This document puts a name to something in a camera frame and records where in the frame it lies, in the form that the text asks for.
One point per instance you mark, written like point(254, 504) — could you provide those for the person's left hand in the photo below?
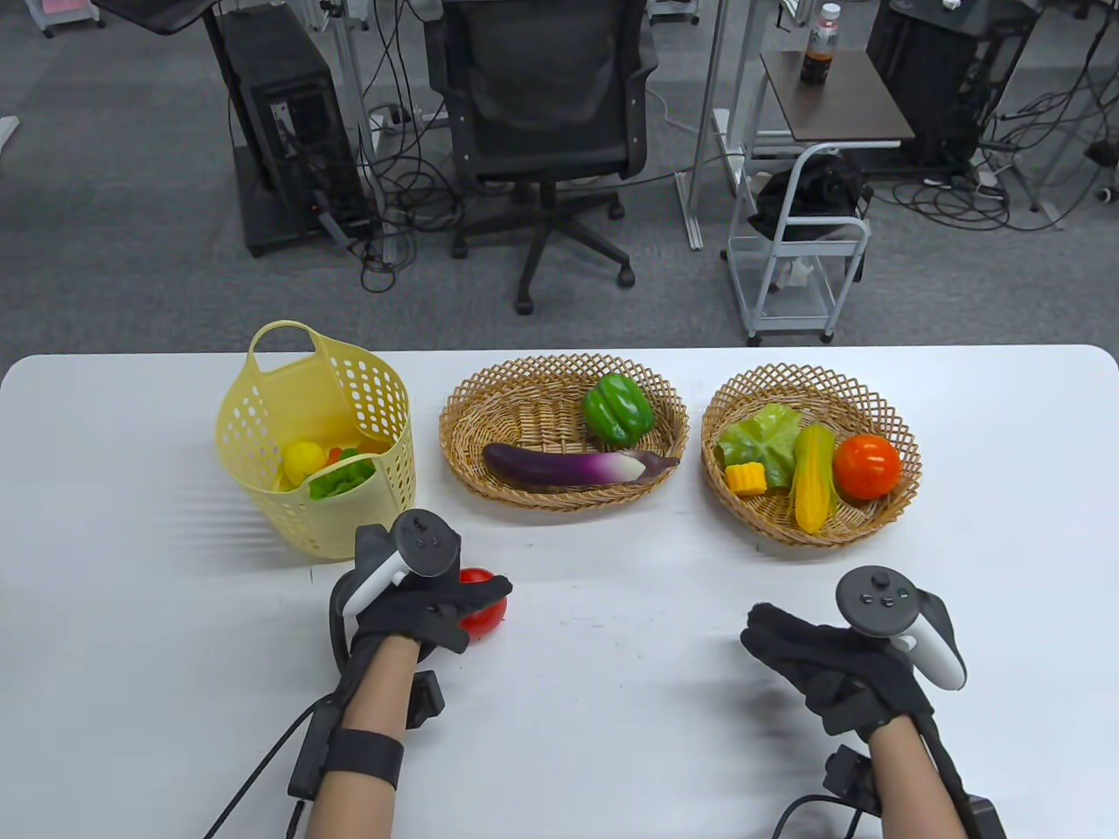
point(420, 612)

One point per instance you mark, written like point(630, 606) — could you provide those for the person's right hand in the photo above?
point(839, 682)

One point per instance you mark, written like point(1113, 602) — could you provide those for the red tomato object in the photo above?
point(485, 620)

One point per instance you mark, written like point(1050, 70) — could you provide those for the yellow plastic basket container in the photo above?
point(350, 524)

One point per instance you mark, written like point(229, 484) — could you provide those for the leafy orange carrot object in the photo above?
point(345, 479)

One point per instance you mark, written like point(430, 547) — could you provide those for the yellow lemon object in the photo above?
point(303, 461)

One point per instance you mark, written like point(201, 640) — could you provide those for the purple eggplant object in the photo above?
point(559, 466)

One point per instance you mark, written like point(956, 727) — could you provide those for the long corn cob object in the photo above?
point(813, 481)

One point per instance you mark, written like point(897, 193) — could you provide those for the orange fruit object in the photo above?
point(867, 468)

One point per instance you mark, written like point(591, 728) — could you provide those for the small yellow corn piece object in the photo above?
point(746, 481)

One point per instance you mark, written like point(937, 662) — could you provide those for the oval wicker basket container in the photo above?
point(524, 411)

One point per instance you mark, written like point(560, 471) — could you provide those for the green lettuce leaf object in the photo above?
point(756, 437)

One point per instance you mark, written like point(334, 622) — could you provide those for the green bell pepper object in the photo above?
point(616, 411)

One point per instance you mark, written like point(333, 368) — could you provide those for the round wicker basket container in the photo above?
point(787, 384)

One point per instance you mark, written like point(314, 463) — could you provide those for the person's right forearm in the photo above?
point(918, 782)

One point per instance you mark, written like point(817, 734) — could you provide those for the person's left forearm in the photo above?
point(376, 690)

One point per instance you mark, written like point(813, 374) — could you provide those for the grey white handheld controller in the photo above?
point(879, 599)
point(424, 542)

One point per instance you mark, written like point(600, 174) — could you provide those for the black armband sensor box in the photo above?
point(367, 756)
point(983, 820)

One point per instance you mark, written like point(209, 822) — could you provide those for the white rolling cart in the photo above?
point(846, 288)

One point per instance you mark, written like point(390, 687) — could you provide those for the black bag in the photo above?
point(813, 197)

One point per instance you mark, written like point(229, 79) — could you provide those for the white power strip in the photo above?
point(988, 183)
point(389, 118)

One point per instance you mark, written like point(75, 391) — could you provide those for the black computer tower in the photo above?
point(935, 79)
point(288, 131)

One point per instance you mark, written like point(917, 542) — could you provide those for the black office chair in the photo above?
point(542, 87)

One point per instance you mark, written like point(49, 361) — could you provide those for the brown side table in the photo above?
point(839, 109)

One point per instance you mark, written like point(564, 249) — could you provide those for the black power brick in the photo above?
point(1101, 153)

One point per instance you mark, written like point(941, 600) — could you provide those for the dark drink bottle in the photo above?
point(820, 52)

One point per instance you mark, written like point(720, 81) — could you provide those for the white furniture foot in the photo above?
point(7, 133)

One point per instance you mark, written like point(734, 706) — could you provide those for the white cart with pink bin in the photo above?
point(61, 13)

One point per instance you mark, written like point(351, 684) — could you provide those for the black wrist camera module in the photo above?
point(850, 778)
point(427, 699)

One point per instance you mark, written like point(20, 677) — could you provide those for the white desk frame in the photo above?
point(691, 214)

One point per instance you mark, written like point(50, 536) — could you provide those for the silver aluminium frame post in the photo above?
point(350, 70)

